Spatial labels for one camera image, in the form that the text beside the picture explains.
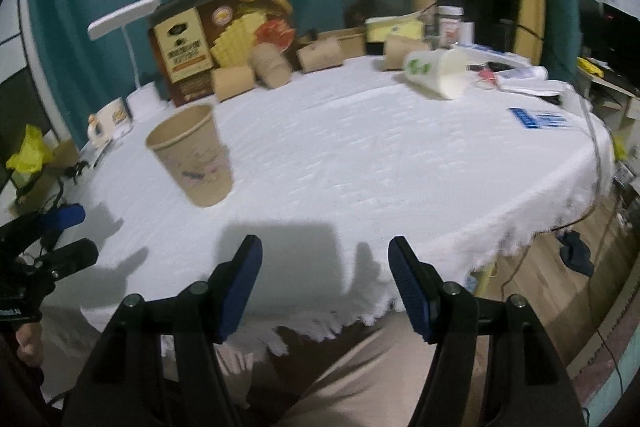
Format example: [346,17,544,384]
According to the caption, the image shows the white tablecloth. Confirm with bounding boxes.
[40,54,616,408]

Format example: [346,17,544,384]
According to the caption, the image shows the white desk lamp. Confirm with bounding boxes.
[87,0,171,122]

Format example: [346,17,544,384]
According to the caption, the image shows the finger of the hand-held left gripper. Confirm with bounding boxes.
[0,203,86,253]
[27,238,99,283]

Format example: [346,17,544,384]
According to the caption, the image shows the white plastic cup green print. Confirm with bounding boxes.
[402,48,473,100]

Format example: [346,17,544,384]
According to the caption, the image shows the white mug with print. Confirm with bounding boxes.
[87,98,134,144]

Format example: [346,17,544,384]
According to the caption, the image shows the open cardboard box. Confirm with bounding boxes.
[9,139,81,214]

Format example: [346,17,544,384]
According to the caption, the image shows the jar with white lid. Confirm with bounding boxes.
[436,6,465,46]

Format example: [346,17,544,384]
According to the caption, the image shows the person's beige trouser legs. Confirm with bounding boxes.
[220,316,492,427]

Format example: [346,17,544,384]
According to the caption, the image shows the white tube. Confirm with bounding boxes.
[452,44,549,80]

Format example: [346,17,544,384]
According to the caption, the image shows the brown paper cup with print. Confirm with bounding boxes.
[145,103,235,208]

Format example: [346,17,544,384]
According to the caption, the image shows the blue printed paper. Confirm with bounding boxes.
[507,107,569,130]

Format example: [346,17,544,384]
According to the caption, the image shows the white papers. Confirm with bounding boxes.
[494,76,568,98]

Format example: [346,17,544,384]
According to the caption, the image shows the yellow food container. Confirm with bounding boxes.
[364,16,426,44]

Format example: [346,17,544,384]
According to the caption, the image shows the dark cloth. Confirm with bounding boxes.
[557,230,596,277]

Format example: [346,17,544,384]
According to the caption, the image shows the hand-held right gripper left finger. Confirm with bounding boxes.
[60,234,263,427]

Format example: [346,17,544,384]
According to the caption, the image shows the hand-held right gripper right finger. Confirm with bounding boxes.
[387,235,586,427]

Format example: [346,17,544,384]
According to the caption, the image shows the person's left hand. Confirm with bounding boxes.
[14,323,47,370]

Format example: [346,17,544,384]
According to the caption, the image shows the brown snack box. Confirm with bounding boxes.
[148,0,296,108]

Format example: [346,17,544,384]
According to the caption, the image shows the yellow plastic bag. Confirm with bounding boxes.
[6,124,54,173]

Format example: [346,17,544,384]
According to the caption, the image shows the small brown cardboard box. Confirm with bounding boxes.
[300,27,369,58]

